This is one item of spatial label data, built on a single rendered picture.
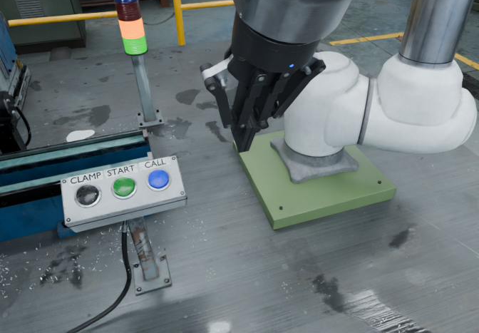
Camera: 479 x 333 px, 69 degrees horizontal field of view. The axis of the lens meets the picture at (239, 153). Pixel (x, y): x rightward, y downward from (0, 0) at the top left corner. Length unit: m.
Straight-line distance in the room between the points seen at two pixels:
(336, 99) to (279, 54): 0.50
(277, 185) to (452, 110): 0.40
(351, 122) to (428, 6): 0.25
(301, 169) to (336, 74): 0.25
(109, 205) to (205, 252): 0.30
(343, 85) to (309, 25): 0.52
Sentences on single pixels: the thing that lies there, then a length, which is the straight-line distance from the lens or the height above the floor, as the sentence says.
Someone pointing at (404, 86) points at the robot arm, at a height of 1.09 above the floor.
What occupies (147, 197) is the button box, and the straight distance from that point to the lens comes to 0.53.
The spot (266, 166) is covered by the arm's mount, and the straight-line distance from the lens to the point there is 0.90.
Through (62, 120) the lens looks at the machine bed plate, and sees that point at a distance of 1.25.
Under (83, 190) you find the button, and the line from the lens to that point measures 0.54.
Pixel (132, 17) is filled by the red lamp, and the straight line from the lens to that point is 0.99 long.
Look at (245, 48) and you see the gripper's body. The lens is 0.29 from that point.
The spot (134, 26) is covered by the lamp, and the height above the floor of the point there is 1.11.
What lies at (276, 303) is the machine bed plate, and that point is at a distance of 0.71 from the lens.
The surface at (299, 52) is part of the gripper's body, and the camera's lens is 0.29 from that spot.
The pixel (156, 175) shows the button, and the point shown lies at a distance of 0.53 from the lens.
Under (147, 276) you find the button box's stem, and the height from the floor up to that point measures 0.82.
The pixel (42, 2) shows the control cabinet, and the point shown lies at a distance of 3.90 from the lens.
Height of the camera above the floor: 1.43
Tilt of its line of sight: 40 degrees down
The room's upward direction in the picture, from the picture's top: straight up
